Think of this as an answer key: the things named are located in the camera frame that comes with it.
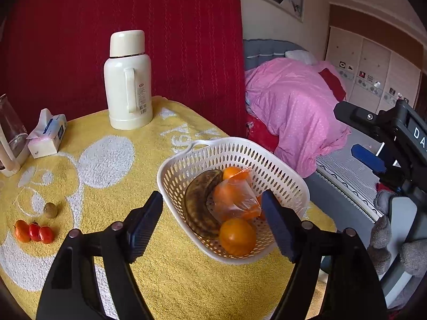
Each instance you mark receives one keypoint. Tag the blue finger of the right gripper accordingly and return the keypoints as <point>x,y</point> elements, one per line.
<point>370,160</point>

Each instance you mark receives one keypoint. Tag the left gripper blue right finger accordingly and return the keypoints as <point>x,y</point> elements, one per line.
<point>285,225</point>

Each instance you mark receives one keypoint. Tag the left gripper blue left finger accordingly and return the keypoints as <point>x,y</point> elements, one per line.
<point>141,223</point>

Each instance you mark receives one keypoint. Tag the large orange mandarin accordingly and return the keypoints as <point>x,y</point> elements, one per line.
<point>237,237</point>

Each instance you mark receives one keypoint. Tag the oranges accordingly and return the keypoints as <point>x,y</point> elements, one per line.
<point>236,199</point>

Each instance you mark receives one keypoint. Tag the overripe brown banana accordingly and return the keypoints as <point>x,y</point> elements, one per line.
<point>194,204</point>

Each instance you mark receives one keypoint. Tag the small orange tangerine front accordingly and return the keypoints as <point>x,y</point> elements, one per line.
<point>235,173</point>

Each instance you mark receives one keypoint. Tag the small orange tangerine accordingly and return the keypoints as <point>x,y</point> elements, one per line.
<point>21,231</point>
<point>235,173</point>

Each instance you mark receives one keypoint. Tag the brown kiwi fruit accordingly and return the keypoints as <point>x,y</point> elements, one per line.
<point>50,210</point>

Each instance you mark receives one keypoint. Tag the small orange tangerine back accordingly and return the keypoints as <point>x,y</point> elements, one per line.
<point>21,231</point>

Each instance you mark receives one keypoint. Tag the red cherry tomato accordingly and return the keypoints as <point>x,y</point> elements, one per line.
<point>34,230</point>
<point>46,235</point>

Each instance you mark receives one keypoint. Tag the grey gloved right hand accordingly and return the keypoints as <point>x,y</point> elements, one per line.
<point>412,254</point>

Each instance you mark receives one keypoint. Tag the white plastic basket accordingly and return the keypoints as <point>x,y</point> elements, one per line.
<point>267,171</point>

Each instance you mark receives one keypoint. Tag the white wardrobe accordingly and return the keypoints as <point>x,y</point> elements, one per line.
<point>378,62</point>

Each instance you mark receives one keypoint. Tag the red cloth on duvet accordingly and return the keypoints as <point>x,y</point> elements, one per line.
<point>334,84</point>

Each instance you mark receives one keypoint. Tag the pink polka dot duvet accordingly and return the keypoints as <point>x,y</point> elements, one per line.
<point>295,103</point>

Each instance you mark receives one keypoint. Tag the white tissue pack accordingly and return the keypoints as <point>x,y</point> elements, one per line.
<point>47,136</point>

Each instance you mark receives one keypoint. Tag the white pillow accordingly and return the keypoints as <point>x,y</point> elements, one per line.
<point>302,56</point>

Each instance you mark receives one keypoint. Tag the glass electric kettle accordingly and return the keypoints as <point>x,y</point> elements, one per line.
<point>14,143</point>

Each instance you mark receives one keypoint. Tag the cream thermos flask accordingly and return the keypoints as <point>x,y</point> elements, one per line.
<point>127,79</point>

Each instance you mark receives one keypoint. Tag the grey bed headboard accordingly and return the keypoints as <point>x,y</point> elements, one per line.
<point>258,51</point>

